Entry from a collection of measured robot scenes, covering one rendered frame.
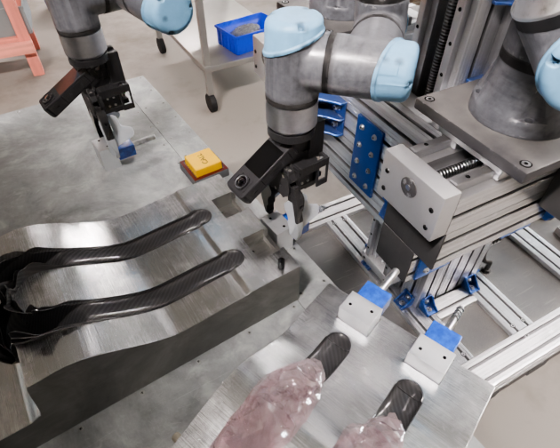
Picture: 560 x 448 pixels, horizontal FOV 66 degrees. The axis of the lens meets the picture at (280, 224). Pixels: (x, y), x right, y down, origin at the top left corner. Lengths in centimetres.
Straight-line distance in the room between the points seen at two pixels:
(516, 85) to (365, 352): 42
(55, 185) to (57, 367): 54
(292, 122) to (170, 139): 53
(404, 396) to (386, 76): 40
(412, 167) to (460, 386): 31
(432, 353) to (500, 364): 84
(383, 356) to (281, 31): 44
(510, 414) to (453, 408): 104
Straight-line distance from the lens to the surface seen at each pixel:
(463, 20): 90
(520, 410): 168
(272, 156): 65
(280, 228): 75
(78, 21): 87
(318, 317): 64
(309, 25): 56
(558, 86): 54
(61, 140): 117
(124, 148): 101
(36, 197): 102
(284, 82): 58
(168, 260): 69
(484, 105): 72
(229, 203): 79
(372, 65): 56
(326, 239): 161
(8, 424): 66
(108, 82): 95
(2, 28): 344
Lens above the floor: 140
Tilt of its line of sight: 46 degrees down
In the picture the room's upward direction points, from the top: straight up
